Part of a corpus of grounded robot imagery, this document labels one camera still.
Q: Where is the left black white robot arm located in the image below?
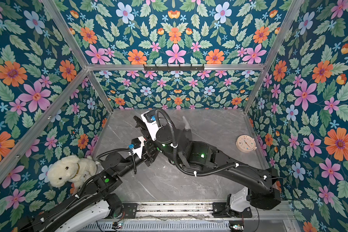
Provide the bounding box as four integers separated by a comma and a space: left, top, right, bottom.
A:
18, 140, 162, 232

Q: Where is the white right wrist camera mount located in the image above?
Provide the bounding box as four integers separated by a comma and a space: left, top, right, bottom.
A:
140, 110, 160, 141

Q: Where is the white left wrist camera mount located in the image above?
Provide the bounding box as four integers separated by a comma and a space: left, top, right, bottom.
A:
128, 136, 146, 159

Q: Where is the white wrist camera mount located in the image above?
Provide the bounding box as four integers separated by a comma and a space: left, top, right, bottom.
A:
140, 110, 160, 141
128, 136, 146, 159

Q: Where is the cream plush teddy bear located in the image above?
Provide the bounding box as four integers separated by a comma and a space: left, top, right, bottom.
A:
47, 155, 97, 189

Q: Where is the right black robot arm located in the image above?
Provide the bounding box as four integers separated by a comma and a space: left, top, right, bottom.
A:
141, 109, 281, 212

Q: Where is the cream round wall clock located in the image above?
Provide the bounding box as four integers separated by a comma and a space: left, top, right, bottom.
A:
236, 135, 257, 153

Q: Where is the metal base rail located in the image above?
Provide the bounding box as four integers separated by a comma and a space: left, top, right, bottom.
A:
121, 200, 300, 232

